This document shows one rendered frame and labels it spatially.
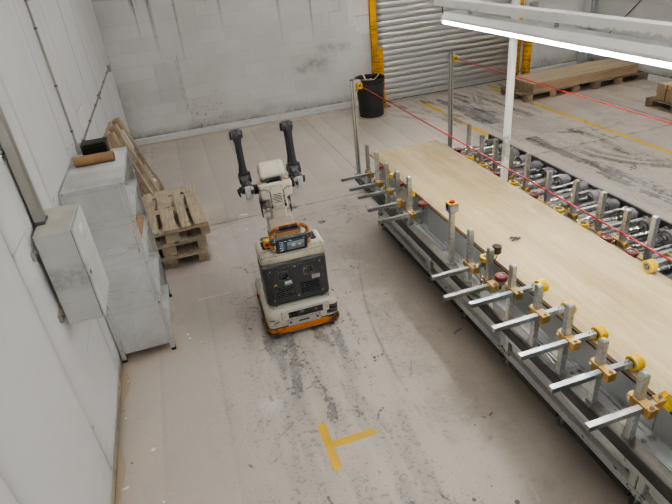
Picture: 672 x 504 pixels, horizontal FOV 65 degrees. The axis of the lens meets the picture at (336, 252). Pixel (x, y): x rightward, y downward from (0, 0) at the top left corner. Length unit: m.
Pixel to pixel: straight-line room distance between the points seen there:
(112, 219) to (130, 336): 1.06
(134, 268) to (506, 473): 3.01
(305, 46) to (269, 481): 8.45
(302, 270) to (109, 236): 1.50
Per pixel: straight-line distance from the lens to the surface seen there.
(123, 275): 4.45
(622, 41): 2.89
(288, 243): 4.19
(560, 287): 3.60
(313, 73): 10.78
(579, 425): 3.78
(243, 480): 3.72
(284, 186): 4.43
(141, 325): 4.70
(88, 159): 4.64
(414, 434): 3.80
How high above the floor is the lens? 2.88
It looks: 30 degrees down
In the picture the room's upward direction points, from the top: 6 degrees counter-clockwise
